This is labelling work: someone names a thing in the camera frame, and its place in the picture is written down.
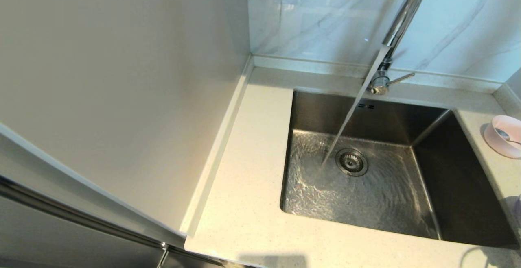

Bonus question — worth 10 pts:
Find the chrome faucet lever handle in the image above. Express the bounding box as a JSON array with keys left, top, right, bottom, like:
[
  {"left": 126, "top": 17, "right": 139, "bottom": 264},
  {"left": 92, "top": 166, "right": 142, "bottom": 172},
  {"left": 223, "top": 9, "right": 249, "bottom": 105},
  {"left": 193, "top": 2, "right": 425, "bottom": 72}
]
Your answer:
[{"left": 370, "top": 72, "right": 416, "bottom": 96}]

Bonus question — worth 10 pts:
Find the pink bowl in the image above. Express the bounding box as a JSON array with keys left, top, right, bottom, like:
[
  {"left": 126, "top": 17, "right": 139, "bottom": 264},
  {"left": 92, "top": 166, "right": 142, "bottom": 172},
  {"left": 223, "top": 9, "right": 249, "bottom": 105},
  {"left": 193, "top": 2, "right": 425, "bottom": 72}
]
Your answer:
[{"left": 484, "top": 115, "right": 521, "bottom": 159}]

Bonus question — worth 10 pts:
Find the stainless steel sink basin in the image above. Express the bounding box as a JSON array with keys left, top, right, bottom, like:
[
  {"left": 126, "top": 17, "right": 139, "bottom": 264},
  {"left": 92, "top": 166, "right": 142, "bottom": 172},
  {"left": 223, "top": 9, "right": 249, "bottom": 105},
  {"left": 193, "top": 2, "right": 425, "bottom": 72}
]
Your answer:
[{"left": 280, "top": 89, "right": 519, "bottom": 249}]

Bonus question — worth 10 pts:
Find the running water stream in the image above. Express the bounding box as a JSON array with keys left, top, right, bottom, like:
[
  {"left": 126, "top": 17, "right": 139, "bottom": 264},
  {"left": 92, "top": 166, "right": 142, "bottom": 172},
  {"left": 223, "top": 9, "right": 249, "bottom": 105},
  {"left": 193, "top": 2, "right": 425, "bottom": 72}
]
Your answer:
[{"left": 320, "top": 44, "right": 390, "bottom": 168}]

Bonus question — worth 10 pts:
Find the round metal drain strainer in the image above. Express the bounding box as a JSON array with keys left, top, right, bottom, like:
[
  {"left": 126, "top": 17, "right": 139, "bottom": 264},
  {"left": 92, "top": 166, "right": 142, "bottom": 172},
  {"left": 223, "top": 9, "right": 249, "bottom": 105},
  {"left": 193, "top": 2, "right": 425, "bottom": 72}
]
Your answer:
[{"left": 335, "top": 148, "right": 369, "bottom": 177}]

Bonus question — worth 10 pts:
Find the chrome gooseneck faucet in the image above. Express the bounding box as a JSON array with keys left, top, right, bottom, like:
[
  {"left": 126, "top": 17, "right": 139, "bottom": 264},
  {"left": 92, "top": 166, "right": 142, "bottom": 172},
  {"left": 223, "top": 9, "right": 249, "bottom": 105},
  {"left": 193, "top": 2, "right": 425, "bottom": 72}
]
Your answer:
[{"left": 368, "top": 0, "right": 432, "bottom": 94}]

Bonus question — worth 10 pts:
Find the grey cabinet door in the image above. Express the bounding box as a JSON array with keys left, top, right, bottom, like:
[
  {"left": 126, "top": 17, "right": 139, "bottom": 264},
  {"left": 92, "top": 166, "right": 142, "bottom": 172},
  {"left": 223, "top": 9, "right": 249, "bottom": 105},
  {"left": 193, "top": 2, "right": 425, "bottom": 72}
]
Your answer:
[{"left": 0, "top": 122, "right": 186, "bottom": 268}]

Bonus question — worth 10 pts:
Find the metal spoon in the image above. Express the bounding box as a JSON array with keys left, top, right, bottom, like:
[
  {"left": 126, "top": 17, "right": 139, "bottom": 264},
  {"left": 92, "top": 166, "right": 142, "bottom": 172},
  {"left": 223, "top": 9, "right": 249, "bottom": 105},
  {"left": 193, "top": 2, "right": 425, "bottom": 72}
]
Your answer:
[{"left": 495, "top": 128, "right": 521, "bottom": 146}]

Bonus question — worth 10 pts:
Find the steel bar door handle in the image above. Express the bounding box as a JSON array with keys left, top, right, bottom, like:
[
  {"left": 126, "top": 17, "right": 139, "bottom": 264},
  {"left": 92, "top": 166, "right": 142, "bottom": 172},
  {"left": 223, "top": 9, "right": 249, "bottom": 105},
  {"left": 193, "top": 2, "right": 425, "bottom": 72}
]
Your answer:
[{"left": 0, "top": 174, "right": 168, "bottom": 251}]

